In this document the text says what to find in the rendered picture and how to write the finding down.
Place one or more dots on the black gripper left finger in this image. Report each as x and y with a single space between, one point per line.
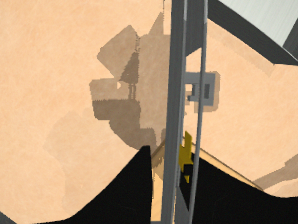
125 200

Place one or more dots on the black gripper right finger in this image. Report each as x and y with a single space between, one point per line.
222 199

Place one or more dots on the light brown wooden board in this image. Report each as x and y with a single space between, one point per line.
158 161

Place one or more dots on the grey rectangular tray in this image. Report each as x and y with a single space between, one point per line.
270 27

